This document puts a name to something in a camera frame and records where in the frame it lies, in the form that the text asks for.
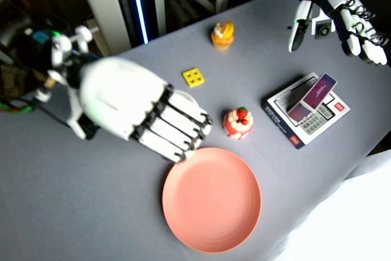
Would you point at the grey tablecloth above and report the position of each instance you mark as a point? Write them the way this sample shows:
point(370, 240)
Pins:
point(91, 197)

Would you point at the pink round plate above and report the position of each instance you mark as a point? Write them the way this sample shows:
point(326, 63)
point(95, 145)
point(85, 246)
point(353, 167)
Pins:
point(210, 203)

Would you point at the yellow four-hole block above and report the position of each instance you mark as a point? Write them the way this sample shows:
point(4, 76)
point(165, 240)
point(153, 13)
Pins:
point(194, 78)

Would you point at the toy strawberry cake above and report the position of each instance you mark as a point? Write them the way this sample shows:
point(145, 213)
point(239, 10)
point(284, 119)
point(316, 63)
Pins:
point(238, 123)

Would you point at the white backdrop cloth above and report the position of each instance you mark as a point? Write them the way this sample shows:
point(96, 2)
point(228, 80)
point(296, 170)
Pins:
point(342, 218)

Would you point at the white column with blue light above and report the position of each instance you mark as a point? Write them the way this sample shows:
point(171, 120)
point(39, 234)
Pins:
point(104, 7)

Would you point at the toy orange cupcake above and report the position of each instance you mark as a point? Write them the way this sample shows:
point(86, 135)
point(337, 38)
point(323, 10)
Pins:
point(223, 39)

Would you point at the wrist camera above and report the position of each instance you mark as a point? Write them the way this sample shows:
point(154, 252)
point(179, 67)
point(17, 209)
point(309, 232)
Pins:
point(323, 30)

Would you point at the calculator product box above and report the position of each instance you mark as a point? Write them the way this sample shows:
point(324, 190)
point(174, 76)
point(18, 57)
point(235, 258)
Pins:
point(336, 111)

